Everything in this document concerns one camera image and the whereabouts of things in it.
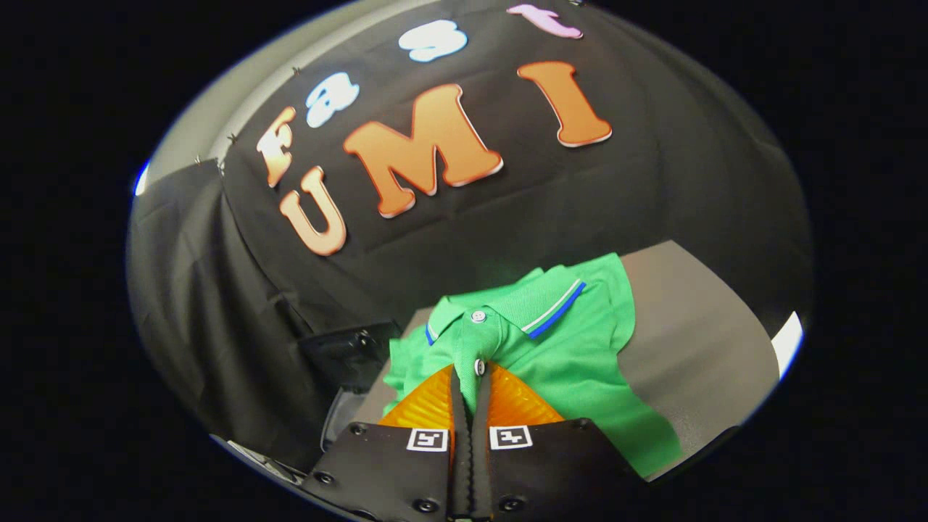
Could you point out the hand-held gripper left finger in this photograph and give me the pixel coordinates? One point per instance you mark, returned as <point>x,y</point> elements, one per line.
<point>458,435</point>

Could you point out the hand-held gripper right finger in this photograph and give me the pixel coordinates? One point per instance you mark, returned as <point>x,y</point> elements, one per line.
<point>480,435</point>

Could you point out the green polo shirt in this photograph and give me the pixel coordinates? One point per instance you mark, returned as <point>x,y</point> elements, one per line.
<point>580,362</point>

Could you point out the dark transparent washing machine lid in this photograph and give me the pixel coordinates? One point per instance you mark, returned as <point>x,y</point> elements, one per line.
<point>348,355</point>

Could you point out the black backdrop cloth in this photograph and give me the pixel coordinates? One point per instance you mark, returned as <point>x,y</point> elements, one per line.
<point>507,210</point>

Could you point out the row of black cloth clips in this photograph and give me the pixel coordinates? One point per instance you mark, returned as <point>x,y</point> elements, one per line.
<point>232,137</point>

